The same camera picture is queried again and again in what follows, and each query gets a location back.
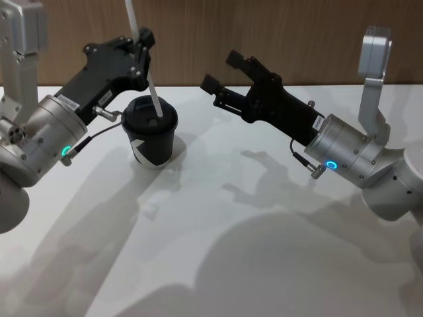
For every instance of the black plastic cup lid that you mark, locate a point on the black plastic cup lid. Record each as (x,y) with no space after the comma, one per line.
(142,114)

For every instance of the white drinking straw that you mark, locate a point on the white drinking straw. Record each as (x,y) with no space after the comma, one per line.
(157,100)

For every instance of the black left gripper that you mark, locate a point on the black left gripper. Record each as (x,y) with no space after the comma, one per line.
(99,76)

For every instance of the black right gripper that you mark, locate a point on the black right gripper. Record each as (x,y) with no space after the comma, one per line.
(281,109)

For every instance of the black paper cup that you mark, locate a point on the black paper cup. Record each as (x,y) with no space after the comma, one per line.
(155,147)

